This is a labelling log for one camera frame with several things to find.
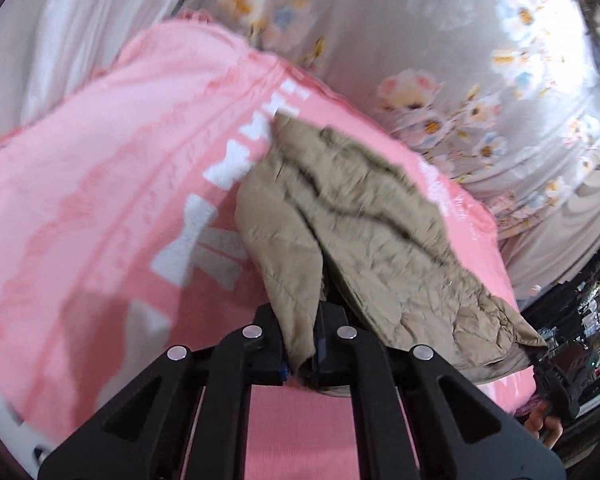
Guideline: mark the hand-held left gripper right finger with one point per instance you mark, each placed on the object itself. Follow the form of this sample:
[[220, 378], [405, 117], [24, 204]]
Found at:
[[330, 350]]

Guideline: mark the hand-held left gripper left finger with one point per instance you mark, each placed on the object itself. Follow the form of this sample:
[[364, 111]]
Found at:
[[270, 350]]

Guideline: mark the tan quilted jacket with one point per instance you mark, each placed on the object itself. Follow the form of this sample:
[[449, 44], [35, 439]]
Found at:
[[370, 240]]

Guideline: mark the person's right hand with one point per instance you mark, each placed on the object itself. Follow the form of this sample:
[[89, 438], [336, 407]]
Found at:
[[542, 425]]

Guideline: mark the pink blanket with white print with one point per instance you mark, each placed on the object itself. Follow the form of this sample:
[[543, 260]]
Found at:
[[105, 160]]

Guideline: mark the grey floral bed sheet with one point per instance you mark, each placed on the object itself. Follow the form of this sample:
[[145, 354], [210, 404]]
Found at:
[[380, 35]]

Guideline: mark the white satin curtain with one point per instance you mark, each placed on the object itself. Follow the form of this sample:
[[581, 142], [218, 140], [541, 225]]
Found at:
[[80, 35]]

